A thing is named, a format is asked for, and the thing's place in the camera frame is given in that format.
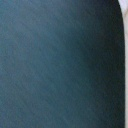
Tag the black table mat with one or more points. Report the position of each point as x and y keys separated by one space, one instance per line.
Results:
x=62 y=64

